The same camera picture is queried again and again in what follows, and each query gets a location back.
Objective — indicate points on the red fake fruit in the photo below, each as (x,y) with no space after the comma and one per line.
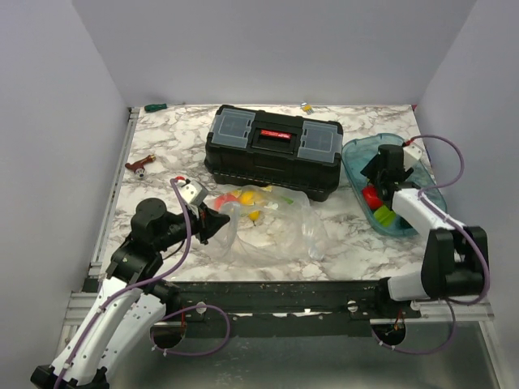
(223,199)
(371,198)

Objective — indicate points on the clear plastic bag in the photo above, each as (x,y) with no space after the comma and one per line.
(288,229)

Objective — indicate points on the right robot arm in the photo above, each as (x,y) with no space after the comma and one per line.
(455,259)

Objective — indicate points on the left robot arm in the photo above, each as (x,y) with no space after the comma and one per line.
(131,298)

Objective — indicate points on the yellow fake fruit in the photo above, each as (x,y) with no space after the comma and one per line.
(247,198)

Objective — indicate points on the green fake fruit slice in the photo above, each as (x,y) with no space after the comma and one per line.
(384,216)

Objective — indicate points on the blue transparent tray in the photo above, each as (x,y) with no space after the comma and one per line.
(357,153)

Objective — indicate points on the black plastic toolbox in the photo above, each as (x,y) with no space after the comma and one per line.
(255,147)

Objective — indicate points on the small yellow blue brush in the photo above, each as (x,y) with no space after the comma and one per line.
(308,109)

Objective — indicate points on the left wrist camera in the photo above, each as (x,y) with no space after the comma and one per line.
(192,192)

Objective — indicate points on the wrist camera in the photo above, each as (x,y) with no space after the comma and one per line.
(192,192)
(412,154)

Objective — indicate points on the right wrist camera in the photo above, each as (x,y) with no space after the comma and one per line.
(412,154)

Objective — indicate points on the brown handled tool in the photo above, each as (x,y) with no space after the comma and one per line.
(138,167)

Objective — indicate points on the black metal base rail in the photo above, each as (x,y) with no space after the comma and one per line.
(282,308)

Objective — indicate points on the green handled screwdriver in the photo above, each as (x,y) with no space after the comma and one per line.
(152,108)

